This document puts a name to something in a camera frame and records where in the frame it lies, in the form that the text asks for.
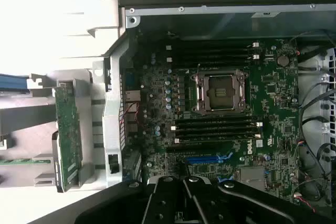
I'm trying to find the black and grey PC case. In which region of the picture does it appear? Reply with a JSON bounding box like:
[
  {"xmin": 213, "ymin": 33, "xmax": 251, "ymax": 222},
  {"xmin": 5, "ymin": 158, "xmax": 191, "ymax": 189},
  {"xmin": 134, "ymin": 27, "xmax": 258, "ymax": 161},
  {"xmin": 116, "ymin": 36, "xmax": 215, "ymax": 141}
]
[{"xmin": 86, "ymin": 0, "xmax": 336, "ymax": 224}]

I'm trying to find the black RAM slot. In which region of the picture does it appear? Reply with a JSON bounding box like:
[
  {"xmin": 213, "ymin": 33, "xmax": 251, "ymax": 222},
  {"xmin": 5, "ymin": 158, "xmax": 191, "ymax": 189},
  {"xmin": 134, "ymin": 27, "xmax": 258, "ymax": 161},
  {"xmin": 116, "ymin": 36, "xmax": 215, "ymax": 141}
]
[
  {"xmin": 165, "ymin": 54, "xmax": 260, "ymax": 62},
  {"xmin": 170, "ymin": 123, "xmax": 263, "ymax": 131},
  {"xmin": 172, "ymin": 130, "xmax": 263, "ymax": 137},
  {"xmin": 165, "ymin": 40, "xmax": 260, "ymax": 50},
  {"xmin": 165, "ymin": 60, "xmax": 260, "ymax": 67},
  {"xmin": 165, "ymin": 48, "xmax": 260, "ymax": 56},
  {"xmin": 172, "ymin": 117, "xmax": 263, "ymax": 124}
]

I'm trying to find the silver chipset heat sink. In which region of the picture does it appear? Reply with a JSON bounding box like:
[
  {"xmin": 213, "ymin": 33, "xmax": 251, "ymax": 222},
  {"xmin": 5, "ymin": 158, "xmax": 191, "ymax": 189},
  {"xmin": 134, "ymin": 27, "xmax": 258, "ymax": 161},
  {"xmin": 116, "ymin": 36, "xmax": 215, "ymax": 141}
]
[{"xmin": 240, "ymin": 167, "xmax": 265, "ymax": 184}]

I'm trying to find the hard disk with blue carrier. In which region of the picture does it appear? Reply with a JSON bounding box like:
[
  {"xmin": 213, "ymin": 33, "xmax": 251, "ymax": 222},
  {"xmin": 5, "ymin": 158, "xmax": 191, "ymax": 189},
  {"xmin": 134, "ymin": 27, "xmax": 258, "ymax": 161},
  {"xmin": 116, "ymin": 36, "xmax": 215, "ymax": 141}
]
[{"xmin": 0, "ymin": 73, "xmax": 30, "ymax": 94}]

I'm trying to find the round coin battery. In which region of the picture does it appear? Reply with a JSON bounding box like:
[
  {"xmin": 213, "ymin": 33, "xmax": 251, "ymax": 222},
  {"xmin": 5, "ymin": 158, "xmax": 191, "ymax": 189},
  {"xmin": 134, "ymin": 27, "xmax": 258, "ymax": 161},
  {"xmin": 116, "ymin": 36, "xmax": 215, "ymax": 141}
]
[{"xmin": 277, "ymin": 55, "xmax": 290, "ymax": 67}]

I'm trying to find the blue expansion slot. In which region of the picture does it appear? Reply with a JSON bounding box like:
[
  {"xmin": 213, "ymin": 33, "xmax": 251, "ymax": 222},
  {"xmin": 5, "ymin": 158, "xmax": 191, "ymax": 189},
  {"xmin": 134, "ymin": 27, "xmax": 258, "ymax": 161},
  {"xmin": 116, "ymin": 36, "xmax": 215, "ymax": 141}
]
[{"xmin": 184, "ymin": 153, "xmax": 233, "ymax": 166}]

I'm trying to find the RAM stick with white label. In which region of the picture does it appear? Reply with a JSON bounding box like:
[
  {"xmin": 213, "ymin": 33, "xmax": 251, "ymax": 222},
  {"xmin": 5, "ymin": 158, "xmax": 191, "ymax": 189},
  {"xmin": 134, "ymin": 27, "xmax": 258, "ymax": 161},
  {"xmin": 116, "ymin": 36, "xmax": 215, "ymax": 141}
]
[{"xmin": 173, "ymin": 136, "xmax": 262, "ymax": 144}]

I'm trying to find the perforated metal disk bay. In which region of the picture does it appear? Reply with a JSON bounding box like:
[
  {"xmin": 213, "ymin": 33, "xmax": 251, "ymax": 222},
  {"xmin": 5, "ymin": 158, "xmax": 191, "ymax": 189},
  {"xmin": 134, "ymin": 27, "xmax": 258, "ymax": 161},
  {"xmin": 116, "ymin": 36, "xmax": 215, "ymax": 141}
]
[{"xmin": 319, "ymin": 47, "xmax": 336, "ymax": 135}]

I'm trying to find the green motherboard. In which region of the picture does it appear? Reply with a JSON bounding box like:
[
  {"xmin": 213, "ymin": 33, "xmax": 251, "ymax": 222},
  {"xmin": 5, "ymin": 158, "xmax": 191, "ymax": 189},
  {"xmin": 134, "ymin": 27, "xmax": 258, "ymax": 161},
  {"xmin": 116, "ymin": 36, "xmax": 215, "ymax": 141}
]
[{"xmin": 125, "ymin": 32, "xmax": 302, "ymax": 204}]

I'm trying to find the grey plastic parts rack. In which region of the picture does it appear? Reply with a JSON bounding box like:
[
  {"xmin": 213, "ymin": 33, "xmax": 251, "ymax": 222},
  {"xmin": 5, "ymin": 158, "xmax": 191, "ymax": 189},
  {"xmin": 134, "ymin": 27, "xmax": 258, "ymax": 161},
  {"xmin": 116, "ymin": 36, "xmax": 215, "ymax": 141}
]
[{"xmin": 0, "ymin": 69, "xmax": 92, "ymax": 190}]

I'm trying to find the metal CPU socket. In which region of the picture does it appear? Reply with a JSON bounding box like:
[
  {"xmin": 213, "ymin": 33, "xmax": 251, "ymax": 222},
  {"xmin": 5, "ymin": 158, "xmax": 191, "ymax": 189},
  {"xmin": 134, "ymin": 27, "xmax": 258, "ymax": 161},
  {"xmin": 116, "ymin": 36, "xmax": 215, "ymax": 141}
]
[{"xmin": 190, "ymin": 68, "xmax": 249, "ymax": 112}]

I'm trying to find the red and black twisted wire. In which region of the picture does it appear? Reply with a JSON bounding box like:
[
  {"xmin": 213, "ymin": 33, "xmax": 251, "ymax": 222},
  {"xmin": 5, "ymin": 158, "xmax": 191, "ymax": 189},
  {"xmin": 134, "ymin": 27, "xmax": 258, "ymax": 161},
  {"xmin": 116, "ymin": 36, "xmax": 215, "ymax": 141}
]
[{"xmin": 119, "ymin": 101, "xmax": 140, "ymax": 132}]

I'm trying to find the green RAM stick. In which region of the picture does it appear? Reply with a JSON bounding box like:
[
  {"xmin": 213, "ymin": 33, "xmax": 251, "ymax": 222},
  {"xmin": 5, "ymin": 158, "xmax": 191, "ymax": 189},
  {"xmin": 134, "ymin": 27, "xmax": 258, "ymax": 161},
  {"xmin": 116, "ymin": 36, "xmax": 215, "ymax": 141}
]
[{"xmin": 0, "ymin": 157, "xmax": 53, "ymax": 166}]

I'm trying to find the black long expansion slot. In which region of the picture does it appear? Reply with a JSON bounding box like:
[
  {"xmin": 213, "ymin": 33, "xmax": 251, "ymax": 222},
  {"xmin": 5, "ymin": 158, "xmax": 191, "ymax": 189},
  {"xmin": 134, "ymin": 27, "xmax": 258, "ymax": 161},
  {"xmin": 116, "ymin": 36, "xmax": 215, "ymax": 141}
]
[{"xmin": 165, "ymin": 144, "xmax": 211, "ymax": 154}]

